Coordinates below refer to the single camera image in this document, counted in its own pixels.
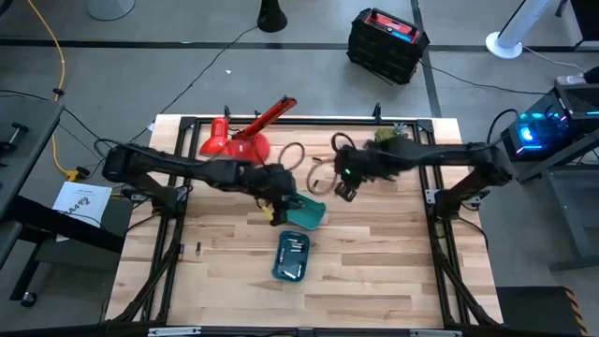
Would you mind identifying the computer case with glowing lights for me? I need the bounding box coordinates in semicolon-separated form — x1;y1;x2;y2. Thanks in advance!
500;83;599;164

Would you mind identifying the black toolbox with red lid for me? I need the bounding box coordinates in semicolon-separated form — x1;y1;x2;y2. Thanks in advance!
346;7;431;86

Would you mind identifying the person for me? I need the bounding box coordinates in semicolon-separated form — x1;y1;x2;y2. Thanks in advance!
554;65;599;87

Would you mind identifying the black left gripper cable loop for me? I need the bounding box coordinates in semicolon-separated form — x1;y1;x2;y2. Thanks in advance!
277;140;307;172

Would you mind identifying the potted succulent plant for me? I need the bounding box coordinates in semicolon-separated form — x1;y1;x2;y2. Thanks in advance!
373;122;409;144

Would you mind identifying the dark side table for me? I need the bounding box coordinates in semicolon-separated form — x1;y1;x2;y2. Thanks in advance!
0;95;66;221

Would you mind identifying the black cone stand base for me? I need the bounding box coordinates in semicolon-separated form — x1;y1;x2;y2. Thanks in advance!
256;0;289;34

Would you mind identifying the yellow extension cable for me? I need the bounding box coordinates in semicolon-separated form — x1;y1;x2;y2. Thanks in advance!
25;0;91;183

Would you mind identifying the white floor cable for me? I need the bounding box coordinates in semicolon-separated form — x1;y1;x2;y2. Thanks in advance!
520;44;586;76

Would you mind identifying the white printed paper sheet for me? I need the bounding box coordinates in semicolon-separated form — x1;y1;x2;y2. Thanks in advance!
51;181;114;242

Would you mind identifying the black right gripper cable loop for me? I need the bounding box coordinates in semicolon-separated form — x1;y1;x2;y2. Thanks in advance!
305;160;340;198

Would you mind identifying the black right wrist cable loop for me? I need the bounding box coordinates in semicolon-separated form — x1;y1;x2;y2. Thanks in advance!
330;131;358;154

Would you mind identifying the black floor cable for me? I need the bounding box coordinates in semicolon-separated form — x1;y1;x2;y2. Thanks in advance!
119;24;259;152
417;59;548;97

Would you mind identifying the black cart beam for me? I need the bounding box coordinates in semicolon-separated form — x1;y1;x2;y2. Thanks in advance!
0;195;126;301

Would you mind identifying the grey round stand base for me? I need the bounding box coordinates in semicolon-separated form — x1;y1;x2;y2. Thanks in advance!
87;0;137;22

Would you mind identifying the red desk lamp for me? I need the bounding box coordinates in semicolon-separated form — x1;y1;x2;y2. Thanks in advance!
198;95;299;166

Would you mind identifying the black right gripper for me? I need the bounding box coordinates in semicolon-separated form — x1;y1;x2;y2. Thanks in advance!
333;143;381;204

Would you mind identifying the dark blue plastic bin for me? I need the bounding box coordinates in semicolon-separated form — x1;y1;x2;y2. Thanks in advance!
271;229;312;284

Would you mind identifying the teal plastic bin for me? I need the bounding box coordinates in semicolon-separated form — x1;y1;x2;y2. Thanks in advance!
284;192;328;232

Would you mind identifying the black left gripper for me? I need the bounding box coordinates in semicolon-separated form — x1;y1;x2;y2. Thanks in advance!
241;165;306;227

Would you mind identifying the black mat with hazard stripes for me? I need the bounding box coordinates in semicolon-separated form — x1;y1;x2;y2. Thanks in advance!
495;286;589;337

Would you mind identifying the grey metal computer stand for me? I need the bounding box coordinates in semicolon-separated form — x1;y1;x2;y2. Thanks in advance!
514;133;599;273

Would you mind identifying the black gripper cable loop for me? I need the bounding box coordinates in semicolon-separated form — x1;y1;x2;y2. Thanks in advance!
305;160;340;198
277;140;307;172

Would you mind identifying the white tower fan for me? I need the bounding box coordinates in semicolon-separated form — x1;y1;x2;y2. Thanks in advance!
484;0;559;61

